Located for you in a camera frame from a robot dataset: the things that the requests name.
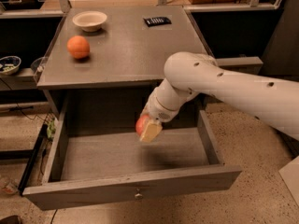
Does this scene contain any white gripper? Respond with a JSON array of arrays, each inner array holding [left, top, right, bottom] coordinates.
[[139, 92, 178, 143]]

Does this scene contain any red apple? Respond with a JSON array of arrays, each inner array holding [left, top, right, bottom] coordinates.
[[135, 115, 150, 135]]

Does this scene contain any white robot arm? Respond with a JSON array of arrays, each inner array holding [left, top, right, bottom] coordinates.
[[135, 52, 299, 142]]

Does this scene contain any metal drawer knob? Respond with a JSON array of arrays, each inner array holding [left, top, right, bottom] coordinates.
[[135, 189, 143, 200]]

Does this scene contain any grey open drawer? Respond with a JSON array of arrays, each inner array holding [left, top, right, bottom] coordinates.
[[23, 102, 241, 210]]

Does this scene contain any grey wooden cabinet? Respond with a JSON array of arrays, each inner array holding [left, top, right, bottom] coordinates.
[[36, 5, 221, 119]]

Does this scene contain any black remote control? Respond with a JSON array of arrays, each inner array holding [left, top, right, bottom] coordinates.
[[144, 17, 172, 27]]

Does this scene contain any orange fruit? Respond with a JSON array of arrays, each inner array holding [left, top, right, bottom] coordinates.
[[66, 35, 90, 59]]

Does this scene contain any beige paper bowl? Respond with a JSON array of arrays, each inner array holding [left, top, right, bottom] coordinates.
[[72, 11, 107, 32]]

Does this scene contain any grey side shelf bar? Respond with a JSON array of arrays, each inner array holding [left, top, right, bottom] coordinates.
[[217, 57, 263, 75]]

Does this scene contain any clear plastic container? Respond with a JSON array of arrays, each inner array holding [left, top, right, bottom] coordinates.
[[30, 57, 48, 82]]

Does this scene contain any blue patterned bowl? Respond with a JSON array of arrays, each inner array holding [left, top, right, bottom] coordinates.
[[0, 56, 21, 76]]

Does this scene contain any black floor cable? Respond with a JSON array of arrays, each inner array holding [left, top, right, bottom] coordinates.
[[0, 77, 50, 126]]

